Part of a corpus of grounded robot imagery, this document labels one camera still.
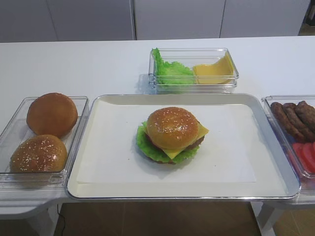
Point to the brown meat patty left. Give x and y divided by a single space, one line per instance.
284 122

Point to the yellow cheese slice on burger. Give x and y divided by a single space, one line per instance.
173 153

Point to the silver metal serving tray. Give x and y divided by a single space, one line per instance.
272 179

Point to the yellow cheese slices in container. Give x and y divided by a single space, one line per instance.
217 73

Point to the brown meat patty middle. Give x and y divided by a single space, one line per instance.
289 109

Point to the green lettuce in container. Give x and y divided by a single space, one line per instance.
171 73

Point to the sesame bun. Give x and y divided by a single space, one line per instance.
41 153
172 128

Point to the white parchment paper sheet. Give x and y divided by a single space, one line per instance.
111 154

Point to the green lettuce leaf on burger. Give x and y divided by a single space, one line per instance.
157 154

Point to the clear lettuce cheese container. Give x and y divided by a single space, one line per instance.
191 57

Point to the red tomato slices in container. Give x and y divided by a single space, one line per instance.
306 156

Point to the brown meat patty right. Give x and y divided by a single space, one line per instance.
306 113

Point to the bottom burger bun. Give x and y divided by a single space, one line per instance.
167 162

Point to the brown meat patty on burger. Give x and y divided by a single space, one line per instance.
195 144

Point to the sesame top bun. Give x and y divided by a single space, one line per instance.
172 128

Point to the plain brown bun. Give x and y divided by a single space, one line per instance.
52 114

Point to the clear patty tomato container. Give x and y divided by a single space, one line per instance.
288 156

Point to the red tomato slice on burger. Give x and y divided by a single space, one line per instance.
150 141

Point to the clear plastic bun container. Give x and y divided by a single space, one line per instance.
17 131

